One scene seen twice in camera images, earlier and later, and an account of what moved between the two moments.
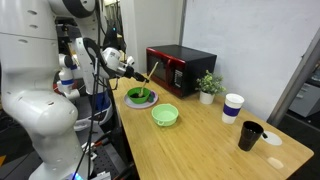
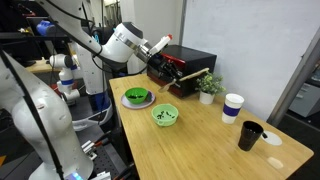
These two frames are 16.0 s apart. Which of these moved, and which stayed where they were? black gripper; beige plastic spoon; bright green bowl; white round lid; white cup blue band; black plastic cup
Moved: black gripper; beige plastic spoon
Stayed: black plastic cup; white round lid; white cup blue band; bright green bowl
